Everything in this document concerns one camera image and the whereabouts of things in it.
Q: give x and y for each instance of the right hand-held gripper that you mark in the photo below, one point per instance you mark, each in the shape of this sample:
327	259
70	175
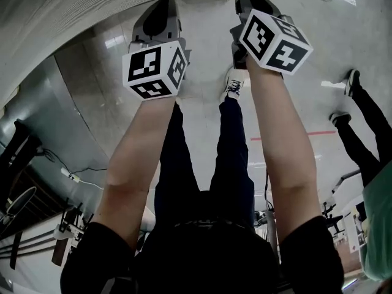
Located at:
275	41

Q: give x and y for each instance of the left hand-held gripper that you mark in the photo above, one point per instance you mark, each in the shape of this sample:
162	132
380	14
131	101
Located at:
144	69

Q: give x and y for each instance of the person's right forearm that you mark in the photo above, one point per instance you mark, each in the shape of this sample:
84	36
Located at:
281	139

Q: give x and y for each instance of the person's left forearm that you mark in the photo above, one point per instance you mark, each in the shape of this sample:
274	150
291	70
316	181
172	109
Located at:
137	152

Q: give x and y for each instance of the grey wooden desk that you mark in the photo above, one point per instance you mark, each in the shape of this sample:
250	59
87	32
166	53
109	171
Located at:
61	11

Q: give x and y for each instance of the person's white sneaker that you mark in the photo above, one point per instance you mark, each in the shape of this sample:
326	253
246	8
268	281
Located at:
232	83

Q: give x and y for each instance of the person's dark navy trousers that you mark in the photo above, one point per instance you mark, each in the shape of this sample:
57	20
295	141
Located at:
229	152

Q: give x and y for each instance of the white power strip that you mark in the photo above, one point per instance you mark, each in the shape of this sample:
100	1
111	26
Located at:
70	174

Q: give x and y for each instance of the black stool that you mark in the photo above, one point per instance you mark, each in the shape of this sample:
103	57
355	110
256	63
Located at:
73	217

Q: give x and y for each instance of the black chair base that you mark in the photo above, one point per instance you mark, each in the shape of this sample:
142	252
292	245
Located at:
332	219

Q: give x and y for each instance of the white table with papers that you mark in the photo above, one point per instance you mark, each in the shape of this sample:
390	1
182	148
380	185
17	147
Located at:
352	222

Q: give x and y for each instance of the person in black shirt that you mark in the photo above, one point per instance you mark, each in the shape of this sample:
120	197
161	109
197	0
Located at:
202	262

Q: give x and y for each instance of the brown wooden board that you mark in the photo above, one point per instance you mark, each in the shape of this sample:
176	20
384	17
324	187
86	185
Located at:
61	251

